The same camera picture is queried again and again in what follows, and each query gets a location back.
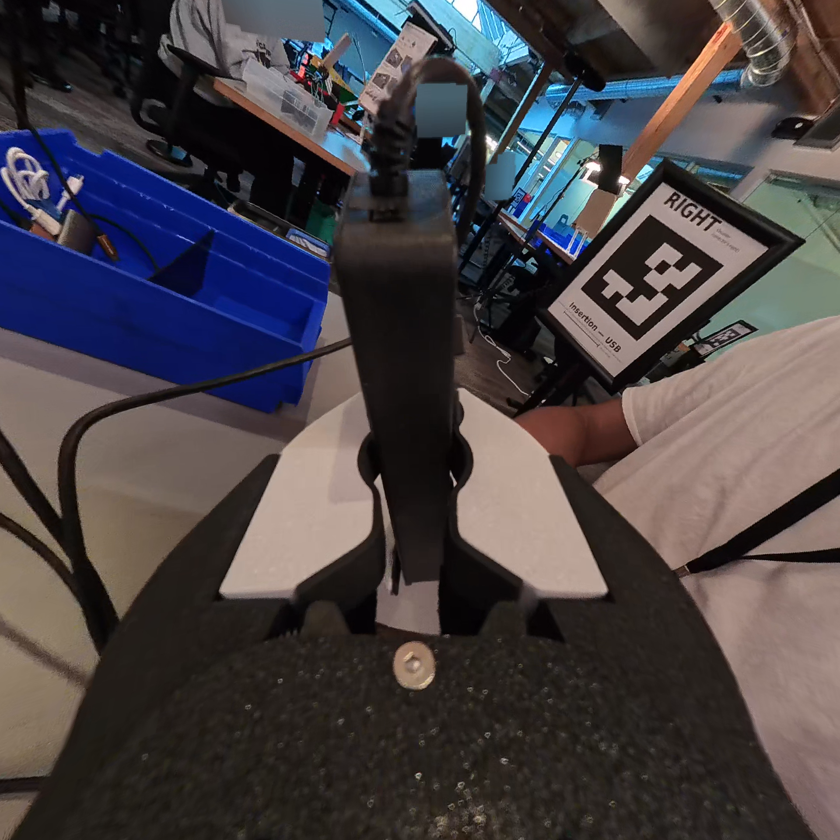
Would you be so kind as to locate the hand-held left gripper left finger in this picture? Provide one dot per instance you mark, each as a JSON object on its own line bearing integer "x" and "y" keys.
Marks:
{"x": 308, "y": 518}

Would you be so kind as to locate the black usb hub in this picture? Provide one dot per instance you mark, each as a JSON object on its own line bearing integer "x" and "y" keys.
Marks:
{"x": 400, "y": 328}

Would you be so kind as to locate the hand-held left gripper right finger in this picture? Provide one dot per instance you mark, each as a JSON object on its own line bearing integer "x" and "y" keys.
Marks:
{"x": 525, "y": 518}

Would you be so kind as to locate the person's white shirt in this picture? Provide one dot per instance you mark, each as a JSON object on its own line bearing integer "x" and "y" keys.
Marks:
{"x": 754, "y": 426}

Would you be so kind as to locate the person's right forearm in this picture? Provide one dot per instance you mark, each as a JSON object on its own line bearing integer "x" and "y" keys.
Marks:
{"x": 577, "y": 430}

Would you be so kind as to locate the standing picture card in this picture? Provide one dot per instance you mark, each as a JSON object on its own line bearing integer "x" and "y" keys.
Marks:
{"x": 400, "y": 59}

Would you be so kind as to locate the grey desk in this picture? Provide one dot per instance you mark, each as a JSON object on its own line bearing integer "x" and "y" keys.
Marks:
{"x": 164, "y": 459}

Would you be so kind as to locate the blue plastic bin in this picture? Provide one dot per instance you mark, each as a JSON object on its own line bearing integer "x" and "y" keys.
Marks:
{"x": 197, "y": 341}

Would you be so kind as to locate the wooden table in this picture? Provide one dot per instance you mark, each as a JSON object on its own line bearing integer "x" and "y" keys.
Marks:
{"x": 308, "y": 141}

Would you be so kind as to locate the grey usb hub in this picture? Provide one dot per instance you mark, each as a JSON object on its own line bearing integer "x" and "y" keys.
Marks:
{"x": 75, "y": 231}

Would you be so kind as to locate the clear parts box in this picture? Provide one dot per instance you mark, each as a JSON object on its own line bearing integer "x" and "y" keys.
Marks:
{"x": 289, "y": 98}

